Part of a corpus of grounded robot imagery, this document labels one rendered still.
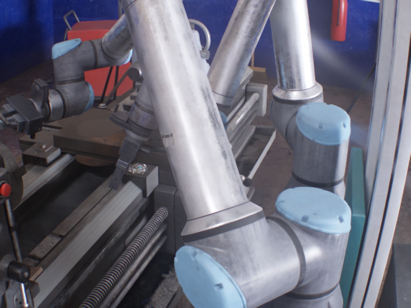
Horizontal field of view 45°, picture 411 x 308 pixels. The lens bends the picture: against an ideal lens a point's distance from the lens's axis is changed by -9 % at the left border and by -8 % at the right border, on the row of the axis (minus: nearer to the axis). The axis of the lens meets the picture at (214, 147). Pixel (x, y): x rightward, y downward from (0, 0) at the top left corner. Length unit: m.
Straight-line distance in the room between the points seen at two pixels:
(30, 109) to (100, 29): 3.29
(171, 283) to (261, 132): 1.56
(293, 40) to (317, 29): 4.22
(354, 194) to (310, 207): 0.21
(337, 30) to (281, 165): 1.98
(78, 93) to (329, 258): 0.86
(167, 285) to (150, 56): 1.31
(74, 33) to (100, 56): 3.20
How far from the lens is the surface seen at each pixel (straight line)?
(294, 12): 1.46
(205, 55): 2.71
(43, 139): 2.26
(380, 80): 1.26
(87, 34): 4.72
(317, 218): 0.96
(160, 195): 1.96
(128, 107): 1.93
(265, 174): 3.81
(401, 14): 0.97
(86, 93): 1.55
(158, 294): 2.08
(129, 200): 1.85
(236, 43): 1.31
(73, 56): 1.52
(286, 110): 1.54
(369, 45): 5.68
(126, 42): 1.43
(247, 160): 3.08
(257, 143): 3.30
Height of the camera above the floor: 1.76
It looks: 25 degrees down
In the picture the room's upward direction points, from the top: 1 degrees clockwise
